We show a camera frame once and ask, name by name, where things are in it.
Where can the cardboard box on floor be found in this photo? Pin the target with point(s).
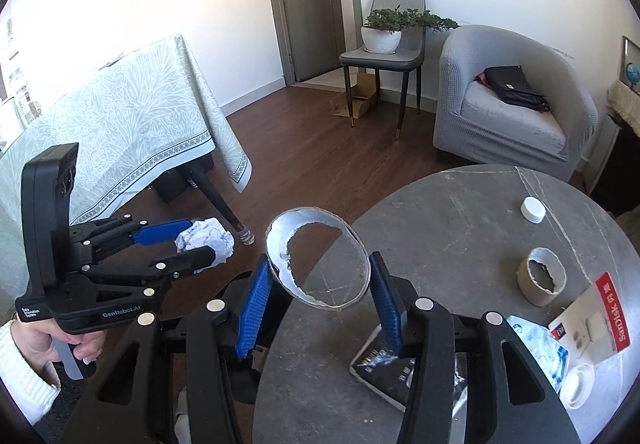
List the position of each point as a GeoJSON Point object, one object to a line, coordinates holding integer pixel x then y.
{"type": "Point", "coordinates": [363, 96]}

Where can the black rice bag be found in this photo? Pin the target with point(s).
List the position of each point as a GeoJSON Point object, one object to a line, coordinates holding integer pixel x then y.
{"type": "Point", "coordinates": [381, 371]}

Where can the white forearm sleeve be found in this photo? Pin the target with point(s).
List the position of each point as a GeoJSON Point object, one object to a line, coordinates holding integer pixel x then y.
{"type": "Point", "coordinates": [33, 394]}

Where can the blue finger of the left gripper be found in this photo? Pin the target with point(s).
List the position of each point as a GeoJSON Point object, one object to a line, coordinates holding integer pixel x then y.
{"type": "Point", "coordinates": [147, 235]}

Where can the small white plastic lid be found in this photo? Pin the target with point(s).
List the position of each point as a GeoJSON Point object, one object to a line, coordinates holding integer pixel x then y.
{"type": "Point", "coordinates": [577, 386]}

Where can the foil paper ball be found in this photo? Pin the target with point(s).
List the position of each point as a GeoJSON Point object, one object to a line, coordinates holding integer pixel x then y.
{"type": "Point", "coordinates": [207, 233]}

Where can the person left hand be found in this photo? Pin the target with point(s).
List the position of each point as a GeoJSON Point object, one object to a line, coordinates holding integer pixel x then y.
{"type": "Point", "coordinates": [35, 342]}

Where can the grey dining chair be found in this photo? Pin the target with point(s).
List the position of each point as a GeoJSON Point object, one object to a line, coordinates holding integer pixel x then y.
{"type": "Point", "coordinates": [408, 57]}

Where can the potted green plant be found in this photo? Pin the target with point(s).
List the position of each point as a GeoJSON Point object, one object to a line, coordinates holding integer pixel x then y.
{"type": "Point", "coordinates": [382, 30]}

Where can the floral tablecloth table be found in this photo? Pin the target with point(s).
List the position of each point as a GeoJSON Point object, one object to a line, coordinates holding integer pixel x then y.
{"type": "Point", "coordinates": [150, 112]}

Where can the small white jar lid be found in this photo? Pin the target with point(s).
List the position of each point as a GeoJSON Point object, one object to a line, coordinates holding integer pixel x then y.
{"type": "Point", "coordinates": [533, 210]}

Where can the black handbag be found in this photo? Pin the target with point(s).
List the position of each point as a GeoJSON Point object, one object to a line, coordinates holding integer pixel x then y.
{"type": "Point", "coordinates": [511, 86]}

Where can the blue white tissue pack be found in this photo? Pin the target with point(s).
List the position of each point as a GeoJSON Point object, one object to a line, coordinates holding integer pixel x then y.
{"type": "Point", "coordinates": [552, 357]}

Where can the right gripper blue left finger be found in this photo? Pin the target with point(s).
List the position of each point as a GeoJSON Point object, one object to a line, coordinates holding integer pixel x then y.
{"type": "Point", "coordinates": [130, 398]}

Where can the small blue globe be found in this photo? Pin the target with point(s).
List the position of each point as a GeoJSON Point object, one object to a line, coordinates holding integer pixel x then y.
{"type": "Point", "coordinates": [632, 74]}

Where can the brown paper tape roll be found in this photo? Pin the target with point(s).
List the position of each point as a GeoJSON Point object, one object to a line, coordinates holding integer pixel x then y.
{"type": "Point", "coordinates": [541, 276]}

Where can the grey armchair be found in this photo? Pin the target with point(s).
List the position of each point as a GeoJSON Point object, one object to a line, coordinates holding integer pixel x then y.
{"type": "Point", "coordinates": [473, 123]}

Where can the beige fringed sideboard cloth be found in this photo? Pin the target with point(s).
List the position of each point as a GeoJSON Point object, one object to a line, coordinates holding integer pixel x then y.
{"type": "Point", "coordinates": [623, 100]}

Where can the picture frame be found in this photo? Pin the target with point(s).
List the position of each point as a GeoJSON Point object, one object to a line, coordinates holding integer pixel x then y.
{"type": "Point", "coordinates": [630, 53]}

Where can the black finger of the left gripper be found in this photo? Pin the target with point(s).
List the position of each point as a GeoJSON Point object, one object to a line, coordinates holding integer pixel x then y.
{"type": "Point", "coordinates": [184, 264]}

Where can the red white SanDisk box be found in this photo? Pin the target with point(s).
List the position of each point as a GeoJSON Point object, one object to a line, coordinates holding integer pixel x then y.
{"type": "Point", "coordinates": [593, 328]}

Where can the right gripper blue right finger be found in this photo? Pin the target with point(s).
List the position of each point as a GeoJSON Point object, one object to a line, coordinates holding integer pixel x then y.
{"type": "Point", "coordinates": [510, 399]}

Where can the torn white paper bowl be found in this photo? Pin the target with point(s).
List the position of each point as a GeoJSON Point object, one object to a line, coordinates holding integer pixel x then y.
{"type": "Point", "coordinates": [317, 258]}

